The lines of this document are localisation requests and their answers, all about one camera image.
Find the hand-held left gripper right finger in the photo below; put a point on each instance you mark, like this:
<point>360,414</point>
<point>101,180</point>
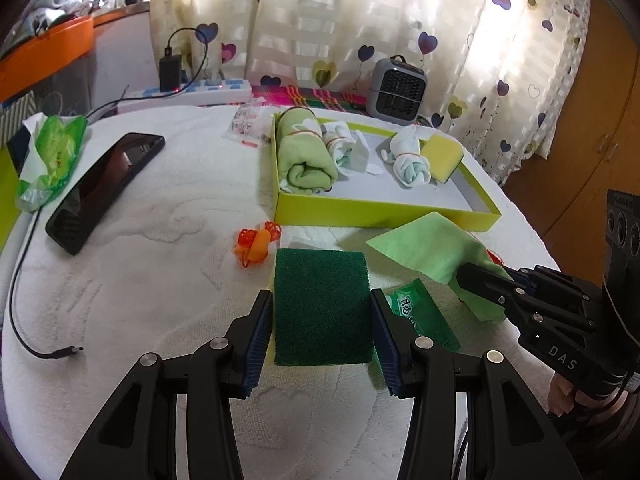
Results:
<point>385,340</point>

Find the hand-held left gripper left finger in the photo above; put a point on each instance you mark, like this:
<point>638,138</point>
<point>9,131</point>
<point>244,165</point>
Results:
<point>257,340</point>

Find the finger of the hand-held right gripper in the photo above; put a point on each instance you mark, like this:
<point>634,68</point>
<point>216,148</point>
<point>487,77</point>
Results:
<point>485,285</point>
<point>560,295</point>

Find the red tassel knot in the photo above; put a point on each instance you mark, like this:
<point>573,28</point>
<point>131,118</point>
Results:
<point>496,258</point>

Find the green foil packet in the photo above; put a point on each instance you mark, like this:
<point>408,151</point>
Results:
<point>425,315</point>

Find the light green cloth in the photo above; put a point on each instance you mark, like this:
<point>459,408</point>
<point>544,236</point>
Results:
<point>425,250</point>

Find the large green yellow sponge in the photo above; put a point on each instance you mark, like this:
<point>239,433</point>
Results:
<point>320,305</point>

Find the orange plastic toy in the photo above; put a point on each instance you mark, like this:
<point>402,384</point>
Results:
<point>257,247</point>

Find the small yellow green sponge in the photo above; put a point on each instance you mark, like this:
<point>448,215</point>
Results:
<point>440,157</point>

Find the white mint sock bundle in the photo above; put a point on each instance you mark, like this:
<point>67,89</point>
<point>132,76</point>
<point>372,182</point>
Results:
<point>407,165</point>
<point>340,152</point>

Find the yellow-green shallow box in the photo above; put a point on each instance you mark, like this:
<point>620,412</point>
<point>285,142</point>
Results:
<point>375,192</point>

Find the green towel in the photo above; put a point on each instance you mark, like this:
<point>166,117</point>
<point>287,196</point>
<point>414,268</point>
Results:
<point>302,155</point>

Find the person's right hand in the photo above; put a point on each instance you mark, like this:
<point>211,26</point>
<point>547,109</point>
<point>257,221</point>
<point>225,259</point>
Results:
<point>560,395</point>

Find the wooden cabinet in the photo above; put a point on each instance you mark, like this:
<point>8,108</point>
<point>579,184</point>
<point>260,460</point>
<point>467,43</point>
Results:
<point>600,110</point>

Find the grey mini heater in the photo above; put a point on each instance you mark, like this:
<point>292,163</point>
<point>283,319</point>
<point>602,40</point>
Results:
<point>397,92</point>

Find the clear red print packet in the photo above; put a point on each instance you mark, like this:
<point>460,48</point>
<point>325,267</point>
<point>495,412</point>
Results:
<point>247,125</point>

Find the black smartphone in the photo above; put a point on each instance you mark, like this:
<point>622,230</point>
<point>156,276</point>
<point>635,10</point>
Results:
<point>100,190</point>

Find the pink plaid mat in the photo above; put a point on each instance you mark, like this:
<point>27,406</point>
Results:
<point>310,97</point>

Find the white power strip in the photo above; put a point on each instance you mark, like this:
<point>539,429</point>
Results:
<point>220,91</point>

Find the green tissue pack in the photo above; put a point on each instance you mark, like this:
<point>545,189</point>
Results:
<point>55,155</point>

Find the black charger adapter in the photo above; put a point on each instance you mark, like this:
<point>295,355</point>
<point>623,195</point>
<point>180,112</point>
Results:
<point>170,72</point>

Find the yellow-green carton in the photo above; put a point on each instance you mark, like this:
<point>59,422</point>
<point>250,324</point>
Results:
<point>7,200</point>

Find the heart print curtain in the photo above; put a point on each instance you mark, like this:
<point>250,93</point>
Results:
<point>350,10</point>

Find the grey chevron box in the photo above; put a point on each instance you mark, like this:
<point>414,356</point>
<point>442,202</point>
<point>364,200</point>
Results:
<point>15,115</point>

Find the orange shelf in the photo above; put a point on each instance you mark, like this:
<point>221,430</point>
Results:
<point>45,45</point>

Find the white plastic bag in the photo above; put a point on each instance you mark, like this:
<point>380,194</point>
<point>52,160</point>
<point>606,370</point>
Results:
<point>50,2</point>

